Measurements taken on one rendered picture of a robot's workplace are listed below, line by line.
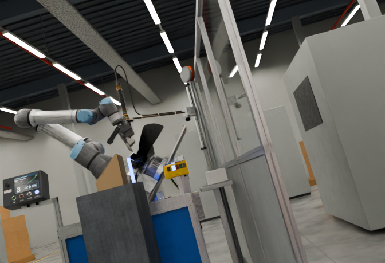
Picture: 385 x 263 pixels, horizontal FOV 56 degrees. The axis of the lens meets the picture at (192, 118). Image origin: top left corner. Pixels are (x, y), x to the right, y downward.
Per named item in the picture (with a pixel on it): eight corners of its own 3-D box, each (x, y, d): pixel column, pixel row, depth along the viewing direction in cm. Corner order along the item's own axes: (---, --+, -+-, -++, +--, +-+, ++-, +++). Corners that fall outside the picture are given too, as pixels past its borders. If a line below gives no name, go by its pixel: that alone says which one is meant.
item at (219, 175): (226, 180, 304) (223, 167, 306) (228, 180, 288) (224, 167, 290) (207, 185, 303) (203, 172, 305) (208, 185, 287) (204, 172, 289)
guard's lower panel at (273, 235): (243, 252, 391) (221, 171, 406) (343, 385, 136) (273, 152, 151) (241, 252, 391) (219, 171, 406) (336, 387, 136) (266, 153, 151)
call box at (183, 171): (189, 175, 247) (185, 160, 249) (189, 175, 237) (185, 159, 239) (167, 181, 246) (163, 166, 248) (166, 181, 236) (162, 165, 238)
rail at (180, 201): (193, 204, 241) (190, 192, 242) (193, 204, 237) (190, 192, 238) (60, 239, 236) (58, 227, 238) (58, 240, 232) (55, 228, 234)
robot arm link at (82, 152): (83, 171, 196) (63, 157, 197) (92, 167, 210) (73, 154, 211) (94, 152, 196) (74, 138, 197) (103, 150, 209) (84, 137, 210)
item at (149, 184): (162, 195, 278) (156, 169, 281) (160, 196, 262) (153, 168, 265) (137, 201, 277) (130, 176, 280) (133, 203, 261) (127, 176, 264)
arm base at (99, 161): (112, 159, 194) (97, 148, 195) (95, 182, 193) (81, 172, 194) (118, 159, 209) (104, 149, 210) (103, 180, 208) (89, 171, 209)
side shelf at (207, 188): (227, 183, 306) (227, 180, 306) (232, 184, 270) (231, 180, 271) (200, 191, 304) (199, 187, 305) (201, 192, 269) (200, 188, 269)
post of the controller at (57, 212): (63, 226, 237) (57, 196, 241) (62, 227, 234) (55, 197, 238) (58, 227, 237) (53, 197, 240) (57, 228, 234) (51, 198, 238)
